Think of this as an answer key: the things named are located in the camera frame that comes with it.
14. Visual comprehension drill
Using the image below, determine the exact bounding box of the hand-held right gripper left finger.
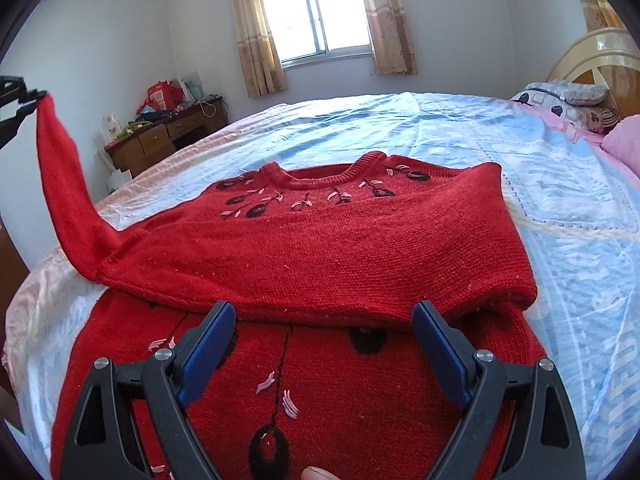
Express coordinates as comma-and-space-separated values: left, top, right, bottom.
59, 301, 237, 480

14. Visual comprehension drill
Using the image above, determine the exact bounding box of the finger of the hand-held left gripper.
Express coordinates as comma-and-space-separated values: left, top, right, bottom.
0, 101, 38, 151
0, 76, 49, 107

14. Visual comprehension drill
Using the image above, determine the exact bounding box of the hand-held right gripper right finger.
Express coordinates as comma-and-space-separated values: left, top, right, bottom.
411, 301, 587, 480

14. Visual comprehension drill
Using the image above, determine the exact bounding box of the red embroidered knit sweater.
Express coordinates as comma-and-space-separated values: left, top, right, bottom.
36, 92, 548, 480

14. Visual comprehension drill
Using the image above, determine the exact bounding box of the person's right hand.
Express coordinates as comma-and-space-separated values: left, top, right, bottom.
301, 465, 342, 480

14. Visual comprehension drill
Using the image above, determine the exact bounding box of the white paper bag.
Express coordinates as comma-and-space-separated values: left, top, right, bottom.
106, 167, 133, 193

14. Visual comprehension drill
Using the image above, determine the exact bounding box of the brown wooden desk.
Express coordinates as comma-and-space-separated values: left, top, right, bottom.
104, 96, 228, 171

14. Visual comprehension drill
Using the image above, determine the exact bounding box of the red bag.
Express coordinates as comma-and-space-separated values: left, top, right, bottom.
146, 81, 183, 111

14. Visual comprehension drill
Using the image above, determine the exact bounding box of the white plastic bag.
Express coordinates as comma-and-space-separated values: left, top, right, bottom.
172, 76, 206, 103

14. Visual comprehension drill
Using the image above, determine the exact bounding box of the blue printed bed sheet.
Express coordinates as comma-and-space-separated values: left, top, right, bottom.
2, 91, 640, 461

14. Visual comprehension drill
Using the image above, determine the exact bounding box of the beige patterned curtain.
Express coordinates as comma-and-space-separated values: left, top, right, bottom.
357, 0, 418, 76
223, 0, 288, 98

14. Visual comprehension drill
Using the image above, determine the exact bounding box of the pink blanket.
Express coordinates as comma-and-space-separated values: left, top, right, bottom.
601, 115, 640, 176

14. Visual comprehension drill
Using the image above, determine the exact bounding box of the floral patterned pillow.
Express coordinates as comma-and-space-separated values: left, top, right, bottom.
570, 102, 621, 133

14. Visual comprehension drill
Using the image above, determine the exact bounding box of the grey patterned pillow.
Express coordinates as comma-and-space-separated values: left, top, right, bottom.
510, 80, 611, 107

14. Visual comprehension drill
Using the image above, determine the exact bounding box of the window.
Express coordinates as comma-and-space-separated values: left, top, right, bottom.
252, 0, 373, 63

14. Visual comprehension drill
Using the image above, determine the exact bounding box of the cream wooden headboard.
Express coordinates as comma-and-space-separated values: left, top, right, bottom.
547, 27, 640, 116

